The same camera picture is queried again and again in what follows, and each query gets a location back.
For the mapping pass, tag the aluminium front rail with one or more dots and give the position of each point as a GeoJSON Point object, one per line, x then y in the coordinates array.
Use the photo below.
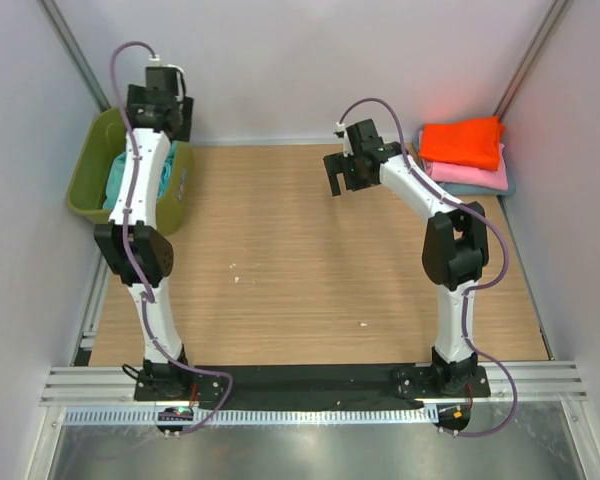
{"type": "Point", "coordinates": [534, 380]}

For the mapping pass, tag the teal t shirt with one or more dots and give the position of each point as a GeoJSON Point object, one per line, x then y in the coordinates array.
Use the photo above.
{"type": "Point", "coordinates": [116, 173]}

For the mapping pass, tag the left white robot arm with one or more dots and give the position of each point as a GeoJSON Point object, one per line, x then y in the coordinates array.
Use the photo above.
{"type": "Point", "coordinates": [129, 241]}

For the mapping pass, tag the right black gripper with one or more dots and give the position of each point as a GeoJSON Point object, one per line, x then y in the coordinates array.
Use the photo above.
{"type": "Point", "coordinates": [338, 164]}

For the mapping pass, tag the pink folded t shirt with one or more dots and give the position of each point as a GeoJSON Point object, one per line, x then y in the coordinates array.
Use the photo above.
{"type": "Point", "coordinates": [471, 158]}

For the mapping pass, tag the white slotted cable duct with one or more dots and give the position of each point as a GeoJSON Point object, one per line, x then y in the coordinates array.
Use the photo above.
{"type": "Point", "coordinates": [164, 416]}

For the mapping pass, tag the green plastic tub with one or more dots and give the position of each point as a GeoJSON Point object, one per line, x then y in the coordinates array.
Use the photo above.
{"type": "Point", "coordinates": [105, 141]}

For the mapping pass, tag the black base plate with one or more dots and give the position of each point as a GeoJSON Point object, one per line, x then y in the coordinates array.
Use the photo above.
{"type": "Point", "coordinates": [408, 381]}

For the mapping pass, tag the grey blue folded t shirt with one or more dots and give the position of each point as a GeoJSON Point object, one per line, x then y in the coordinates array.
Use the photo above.
{"type": "Point", "coordinates": [480, 189]}

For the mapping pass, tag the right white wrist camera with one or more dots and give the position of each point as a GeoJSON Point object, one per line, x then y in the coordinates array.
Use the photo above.
{"type": "Point", "coordinates": [341, 132]}

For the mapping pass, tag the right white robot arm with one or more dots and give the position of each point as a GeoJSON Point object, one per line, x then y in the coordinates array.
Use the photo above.
{"type": "Point", "coordinates": [455, 248]}

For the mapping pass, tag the orange folded t shirt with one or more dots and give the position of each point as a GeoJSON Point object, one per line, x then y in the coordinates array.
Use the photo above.
{"type": "Point", "coordinates": [471, 143]}

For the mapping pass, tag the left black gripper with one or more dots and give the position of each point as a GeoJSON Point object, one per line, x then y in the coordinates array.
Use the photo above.
{"type": "Point", "coordinates": [183, 106]}

